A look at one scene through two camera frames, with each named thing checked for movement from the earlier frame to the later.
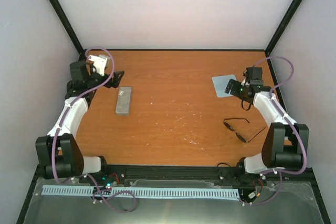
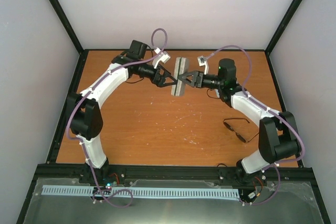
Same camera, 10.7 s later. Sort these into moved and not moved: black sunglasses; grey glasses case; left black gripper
Moved: left black gripper; grey glasses case
Not moved: black sunglasses
